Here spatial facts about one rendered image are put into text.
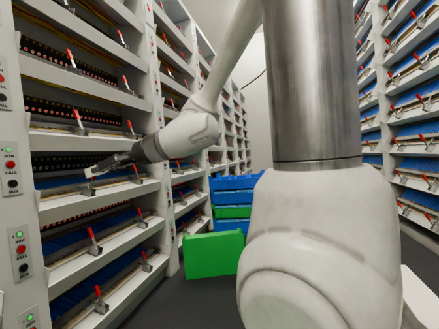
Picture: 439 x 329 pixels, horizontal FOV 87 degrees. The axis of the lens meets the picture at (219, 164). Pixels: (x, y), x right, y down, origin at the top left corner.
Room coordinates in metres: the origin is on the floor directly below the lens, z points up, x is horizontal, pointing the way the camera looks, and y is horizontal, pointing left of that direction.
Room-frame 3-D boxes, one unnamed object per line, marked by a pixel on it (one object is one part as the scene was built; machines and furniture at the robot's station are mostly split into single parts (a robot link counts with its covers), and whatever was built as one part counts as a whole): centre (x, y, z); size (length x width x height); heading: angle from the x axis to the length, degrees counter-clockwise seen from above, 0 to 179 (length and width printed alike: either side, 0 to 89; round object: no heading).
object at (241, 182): (1.34, -0.10, 0.44); 0.30 x 0.20 x 0.08; 76
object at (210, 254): (1.15, 0.07, 0.10); 0.30 x 0.08 x 0.20; 93
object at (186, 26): (1.89, 0.20, 0.85); 0.20 x 0.09 x 1.71; 75
